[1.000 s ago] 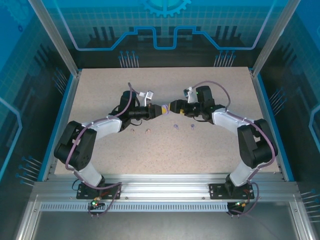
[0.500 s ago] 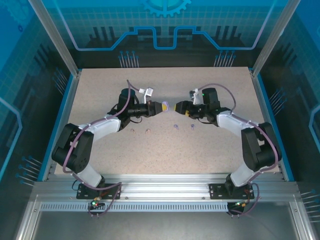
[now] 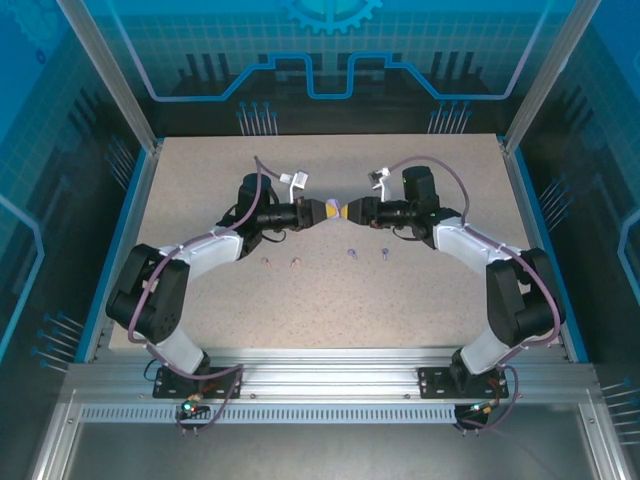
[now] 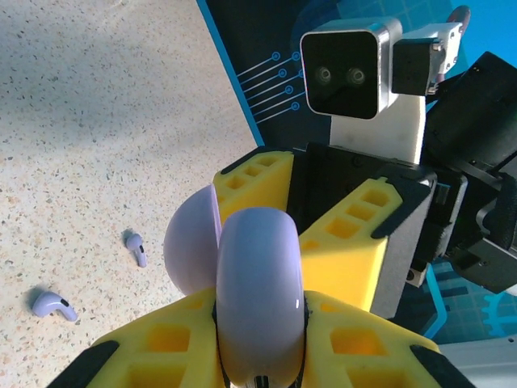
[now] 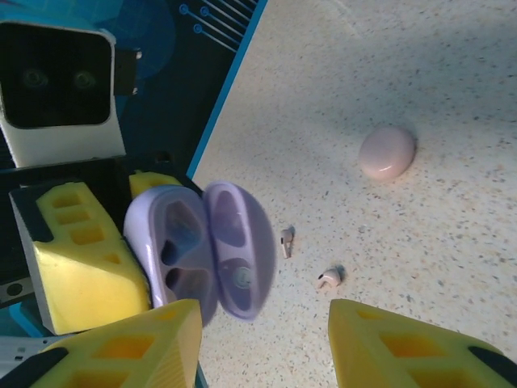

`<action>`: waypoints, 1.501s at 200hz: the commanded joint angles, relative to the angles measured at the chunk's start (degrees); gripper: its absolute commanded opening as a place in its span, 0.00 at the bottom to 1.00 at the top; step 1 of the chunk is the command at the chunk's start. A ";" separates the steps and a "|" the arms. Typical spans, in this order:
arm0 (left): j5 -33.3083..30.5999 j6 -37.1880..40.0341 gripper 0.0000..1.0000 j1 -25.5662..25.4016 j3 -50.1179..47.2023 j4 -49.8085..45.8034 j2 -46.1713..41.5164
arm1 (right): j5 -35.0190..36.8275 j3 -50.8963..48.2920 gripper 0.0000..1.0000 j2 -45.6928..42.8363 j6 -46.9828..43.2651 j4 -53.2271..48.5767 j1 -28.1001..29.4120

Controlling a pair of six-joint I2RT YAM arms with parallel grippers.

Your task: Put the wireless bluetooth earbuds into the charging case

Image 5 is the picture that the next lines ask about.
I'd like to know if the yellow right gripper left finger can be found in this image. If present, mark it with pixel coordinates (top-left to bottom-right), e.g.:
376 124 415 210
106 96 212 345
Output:
0 298 203 388

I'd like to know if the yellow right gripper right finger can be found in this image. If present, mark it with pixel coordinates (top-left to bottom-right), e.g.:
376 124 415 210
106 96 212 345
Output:
327 298 517 388

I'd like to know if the purple earbud charging case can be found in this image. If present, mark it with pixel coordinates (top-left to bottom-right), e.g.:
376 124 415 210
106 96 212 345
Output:
123 180 278 324

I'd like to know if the pink wireless earbud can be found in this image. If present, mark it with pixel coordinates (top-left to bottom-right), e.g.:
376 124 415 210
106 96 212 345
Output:
280 226 296 259
315 264 345 290

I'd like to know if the pink earbud charging case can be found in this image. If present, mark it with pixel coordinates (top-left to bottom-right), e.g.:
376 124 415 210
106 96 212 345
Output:
358 125 418 182

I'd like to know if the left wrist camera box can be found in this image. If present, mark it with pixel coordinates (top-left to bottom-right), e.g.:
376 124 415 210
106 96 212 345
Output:
0 19 142 169

